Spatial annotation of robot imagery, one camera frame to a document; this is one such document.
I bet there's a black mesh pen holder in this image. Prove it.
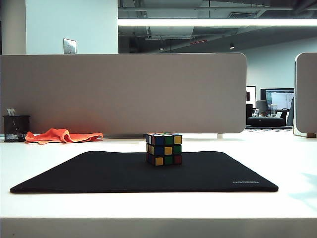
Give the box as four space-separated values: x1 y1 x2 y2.
2 115 31 143

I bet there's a silver wall switch plate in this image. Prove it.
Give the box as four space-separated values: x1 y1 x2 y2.
63 38 77 55

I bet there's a multicolour puzzle cube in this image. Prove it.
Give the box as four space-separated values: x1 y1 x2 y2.
145 132 183 167

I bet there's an orange cloth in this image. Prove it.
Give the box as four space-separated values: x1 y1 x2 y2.
25 128 104 144

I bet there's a narrow grey desk divider panel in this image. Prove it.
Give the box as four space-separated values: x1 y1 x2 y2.
293 52 317 136

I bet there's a black round ottoman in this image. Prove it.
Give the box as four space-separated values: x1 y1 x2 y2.
246 116 285 127

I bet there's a long white ceiling light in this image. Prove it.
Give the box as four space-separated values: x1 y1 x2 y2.
117 18 317 27

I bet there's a wide grey desk divider panel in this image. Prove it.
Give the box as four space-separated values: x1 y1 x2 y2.
0 52 248 136

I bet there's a black fabric mouse pad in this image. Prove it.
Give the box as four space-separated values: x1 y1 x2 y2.
9 150 279 194

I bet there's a dark computer monitor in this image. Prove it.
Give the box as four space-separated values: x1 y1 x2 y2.
260 88 295 111

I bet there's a white framed whiteboard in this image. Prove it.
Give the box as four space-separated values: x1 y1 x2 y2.
246 86 256 112

